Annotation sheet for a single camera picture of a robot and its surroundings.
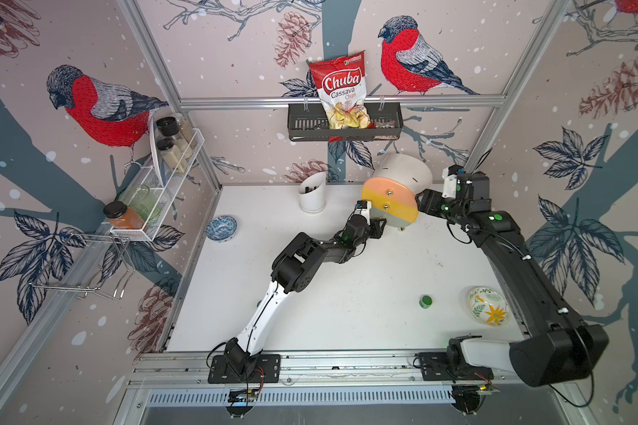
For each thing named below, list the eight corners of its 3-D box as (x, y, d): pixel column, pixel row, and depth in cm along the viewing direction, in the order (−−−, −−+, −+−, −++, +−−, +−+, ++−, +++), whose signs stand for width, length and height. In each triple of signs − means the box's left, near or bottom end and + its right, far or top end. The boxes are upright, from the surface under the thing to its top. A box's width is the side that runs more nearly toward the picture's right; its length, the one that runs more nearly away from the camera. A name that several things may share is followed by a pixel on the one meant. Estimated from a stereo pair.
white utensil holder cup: (301, 215, 112) (297, 189, 100) (302, 196, 120) (299, 169, 107) (326, 215, 112) (326, 189, 100) (326, 195, 120) (326, 169, 107)
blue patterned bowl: (204, 244, 102) (201, 239, 99) (213, 221, 110) (209, 215, 107) (234, 244, 102) (231, 239, 99) (241, 221, 110) (238, 215, 107)
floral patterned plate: (473, 326, 83) (479, 322, 79) (462, 292, 90) (467, 287, 86) (507, 326, 83) (515, 322, 79) (493, 292, 90) (499, 287, 86)
